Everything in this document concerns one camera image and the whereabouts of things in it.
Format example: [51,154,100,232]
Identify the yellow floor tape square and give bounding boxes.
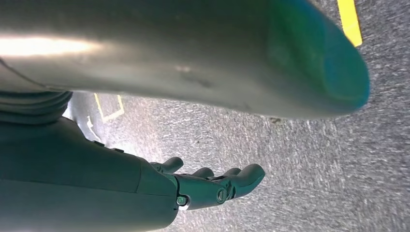
[93,93,125,123]
[336,0,364,48]

